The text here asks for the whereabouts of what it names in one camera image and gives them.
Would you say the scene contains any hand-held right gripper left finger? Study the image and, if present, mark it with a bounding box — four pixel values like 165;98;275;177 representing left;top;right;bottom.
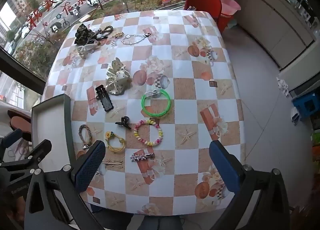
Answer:
24;140;106;230

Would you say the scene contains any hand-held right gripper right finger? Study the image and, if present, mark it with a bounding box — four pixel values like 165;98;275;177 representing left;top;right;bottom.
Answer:
209;140;298;230

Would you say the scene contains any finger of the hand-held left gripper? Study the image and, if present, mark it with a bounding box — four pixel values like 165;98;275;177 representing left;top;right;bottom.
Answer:
0;129;23;149
0;139;52;170

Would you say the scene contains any grey shallow cardboard box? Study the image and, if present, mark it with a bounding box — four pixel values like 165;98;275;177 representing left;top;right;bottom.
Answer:
31;93;78;170

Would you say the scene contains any beige braided hair tie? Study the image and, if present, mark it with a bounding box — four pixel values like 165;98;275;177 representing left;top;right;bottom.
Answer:
79;124;92;145

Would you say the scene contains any yellow sunflower hair tie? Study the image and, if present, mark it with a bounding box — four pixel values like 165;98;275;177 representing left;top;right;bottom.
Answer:
104;131;126;152

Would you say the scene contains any small black claw clip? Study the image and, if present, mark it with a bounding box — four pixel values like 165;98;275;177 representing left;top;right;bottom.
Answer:
115;116;132;130

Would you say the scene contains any pink yellow spiral hair tie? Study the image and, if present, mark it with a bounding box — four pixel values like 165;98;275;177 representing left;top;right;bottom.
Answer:
134;119;163;147

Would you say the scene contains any black flower hair clip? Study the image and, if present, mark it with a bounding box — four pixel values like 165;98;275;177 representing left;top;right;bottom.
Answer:
95;85;114;113

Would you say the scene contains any green translucent bangle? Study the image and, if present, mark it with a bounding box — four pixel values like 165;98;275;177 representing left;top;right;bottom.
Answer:
141;89;171;117

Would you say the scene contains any brown slipper pink sole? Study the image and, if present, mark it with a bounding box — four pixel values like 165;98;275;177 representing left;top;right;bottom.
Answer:
7;110;25;120
10;116;33;142

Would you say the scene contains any gold bow hairpin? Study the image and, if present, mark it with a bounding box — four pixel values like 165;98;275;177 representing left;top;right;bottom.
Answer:
102;159;123;169

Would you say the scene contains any silver star hair clip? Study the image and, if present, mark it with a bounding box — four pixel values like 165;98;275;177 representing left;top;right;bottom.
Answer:
130;152;155;162

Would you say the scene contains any checked floral tablecloth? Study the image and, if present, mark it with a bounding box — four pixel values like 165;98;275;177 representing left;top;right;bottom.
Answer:
41;10;247;217

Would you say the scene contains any cream polka dot scrunchie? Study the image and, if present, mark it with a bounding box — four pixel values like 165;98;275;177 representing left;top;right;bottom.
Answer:
105;58;132;96

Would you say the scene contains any blue plastic stool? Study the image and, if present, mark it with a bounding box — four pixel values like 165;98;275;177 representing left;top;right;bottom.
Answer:
291;91;320;123

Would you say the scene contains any white crumpled cloth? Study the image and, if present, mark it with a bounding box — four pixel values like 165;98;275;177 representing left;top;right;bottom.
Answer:
276;77;290;98

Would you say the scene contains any transparent large claw clip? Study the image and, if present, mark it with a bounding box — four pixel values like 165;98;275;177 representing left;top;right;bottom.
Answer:
76;43;100;59

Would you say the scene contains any white cabinet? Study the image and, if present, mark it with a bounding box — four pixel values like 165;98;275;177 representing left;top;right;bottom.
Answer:
235;0;318;69

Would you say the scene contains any pink plastic basin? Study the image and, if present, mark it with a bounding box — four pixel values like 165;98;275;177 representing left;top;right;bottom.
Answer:
217;0;242;17

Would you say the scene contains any red plastic chair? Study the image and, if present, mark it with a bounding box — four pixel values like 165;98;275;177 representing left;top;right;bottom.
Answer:
184;0;223;33

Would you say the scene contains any dark chain scrunchie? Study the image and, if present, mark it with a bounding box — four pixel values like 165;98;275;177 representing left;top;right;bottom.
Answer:
74;23;97;45

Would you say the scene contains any pearl bead bracelet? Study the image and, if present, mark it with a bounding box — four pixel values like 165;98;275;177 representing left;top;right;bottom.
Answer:
122;33;152;45

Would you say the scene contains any black gold braided hair tie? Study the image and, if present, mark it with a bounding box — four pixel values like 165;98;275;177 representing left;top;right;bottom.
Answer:
94;26;113;41

